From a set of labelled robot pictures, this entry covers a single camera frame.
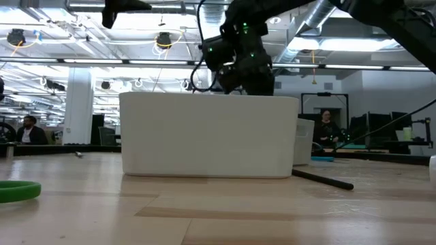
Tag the black monitors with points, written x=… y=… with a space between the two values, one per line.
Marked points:
x=378 y=127

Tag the silver slanted ventilation duct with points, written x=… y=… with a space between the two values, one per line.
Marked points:
x=318 y=13

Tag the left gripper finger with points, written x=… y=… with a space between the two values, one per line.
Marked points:
x=133 y=4

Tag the white plastic bin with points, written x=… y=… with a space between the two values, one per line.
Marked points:
x=207 y=136

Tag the long ceiling light strip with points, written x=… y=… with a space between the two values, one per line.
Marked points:
x=153 y=62

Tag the person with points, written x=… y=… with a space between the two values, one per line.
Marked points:
x=327 y=131
x=30 y=136

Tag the silver ribbed ventilation duct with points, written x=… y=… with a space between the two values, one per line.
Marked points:
x=214 y=13

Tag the short silver-ferrule brush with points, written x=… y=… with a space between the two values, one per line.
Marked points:
x=78 y=154

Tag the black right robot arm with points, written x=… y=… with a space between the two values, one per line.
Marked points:
x=391 y=20

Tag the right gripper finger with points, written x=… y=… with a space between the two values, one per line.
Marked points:
x=260 y=87
x=231 y=85

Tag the white square column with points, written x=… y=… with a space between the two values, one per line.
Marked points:
x=78 y=115

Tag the black cabinet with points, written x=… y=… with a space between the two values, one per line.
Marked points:
x=97 y=129

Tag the grey plastic bin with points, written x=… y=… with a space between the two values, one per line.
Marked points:
x=304 y=143

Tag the grey office chair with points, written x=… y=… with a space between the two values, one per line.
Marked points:
x=107 y=136

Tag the green cup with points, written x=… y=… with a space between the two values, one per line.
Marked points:
x=407 y=133

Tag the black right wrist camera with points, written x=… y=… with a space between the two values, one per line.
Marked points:
x=218 y=52

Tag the thin all-black brush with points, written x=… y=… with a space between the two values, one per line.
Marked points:
x=323 y=180

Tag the green plant in white pot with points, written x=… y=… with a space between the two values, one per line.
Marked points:
x=433 y=171

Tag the black gantry frame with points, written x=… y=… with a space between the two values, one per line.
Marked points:
x=323 y=94

